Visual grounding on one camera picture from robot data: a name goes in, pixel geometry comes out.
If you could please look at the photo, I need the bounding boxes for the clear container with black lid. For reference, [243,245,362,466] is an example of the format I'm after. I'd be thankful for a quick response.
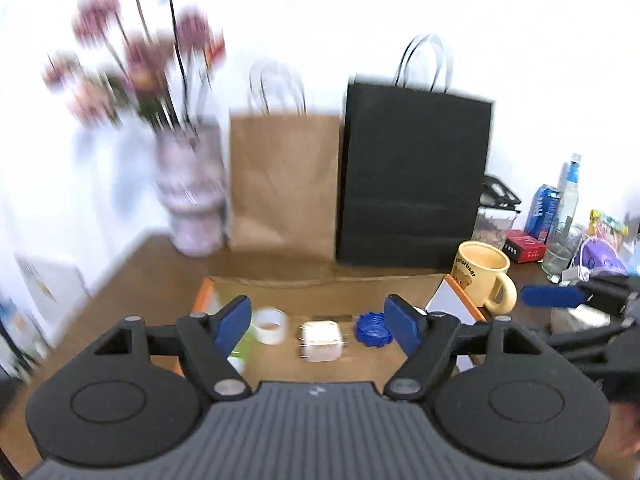
[472,175,522,251]

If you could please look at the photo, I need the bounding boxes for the clear drinking glass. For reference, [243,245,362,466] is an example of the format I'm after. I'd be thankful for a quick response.
[541,225,583,283]

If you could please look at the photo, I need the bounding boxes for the purple plastic pouch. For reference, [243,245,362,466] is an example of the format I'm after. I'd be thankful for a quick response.
[575,237,627,277]

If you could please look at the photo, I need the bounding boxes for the black paper bag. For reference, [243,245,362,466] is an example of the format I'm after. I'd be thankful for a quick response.
[336,34,495,267]

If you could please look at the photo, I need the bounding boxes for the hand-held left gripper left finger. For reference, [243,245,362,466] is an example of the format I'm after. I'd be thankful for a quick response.
[92,296,252,403]

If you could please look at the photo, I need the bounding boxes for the yellow mug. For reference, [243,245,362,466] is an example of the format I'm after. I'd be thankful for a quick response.
[449,241,517,315]

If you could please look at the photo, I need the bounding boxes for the red and black small box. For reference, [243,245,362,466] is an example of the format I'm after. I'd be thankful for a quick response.
[501,230,547,264]

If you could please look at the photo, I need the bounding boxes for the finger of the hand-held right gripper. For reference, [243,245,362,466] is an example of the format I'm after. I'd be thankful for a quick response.
[542,317,632,362]
[520,275,640,311]

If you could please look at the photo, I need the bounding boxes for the white tape roll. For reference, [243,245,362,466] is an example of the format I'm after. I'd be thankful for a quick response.
[251,307,289,346]

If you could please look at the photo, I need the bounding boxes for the pink artificial roses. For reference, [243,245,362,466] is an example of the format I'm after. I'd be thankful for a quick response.
[42,0,226,133]

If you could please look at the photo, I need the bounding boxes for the mottled pink vase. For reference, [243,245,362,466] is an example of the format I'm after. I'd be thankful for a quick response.
[155,120,228,256]

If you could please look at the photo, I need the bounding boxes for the blue scalloped lid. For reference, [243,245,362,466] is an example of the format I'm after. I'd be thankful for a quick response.
[355,311,396,347]

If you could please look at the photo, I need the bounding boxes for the colourful snack packet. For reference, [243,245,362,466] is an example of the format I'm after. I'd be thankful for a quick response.
[587,209,630,238]

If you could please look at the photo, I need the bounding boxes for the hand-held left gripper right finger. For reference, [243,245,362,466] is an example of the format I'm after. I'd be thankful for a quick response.
[382,295,546,403]

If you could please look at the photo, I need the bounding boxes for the blue drink can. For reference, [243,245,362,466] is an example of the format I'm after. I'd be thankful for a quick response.
[524,185,561,243]

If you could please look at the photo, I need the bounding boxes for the red cardboard box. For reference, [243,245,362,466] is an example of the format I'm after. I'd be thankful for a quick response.
[192,274,488,378]

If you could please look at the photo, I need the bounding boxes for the white wall vent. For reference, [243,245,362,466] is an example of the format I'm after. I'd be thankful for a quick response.
[15,255,91,306]

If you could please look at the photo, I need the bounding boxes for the brown paper bag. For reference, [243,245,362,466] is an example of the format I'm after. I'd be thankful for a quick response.
[229,60,343,253]

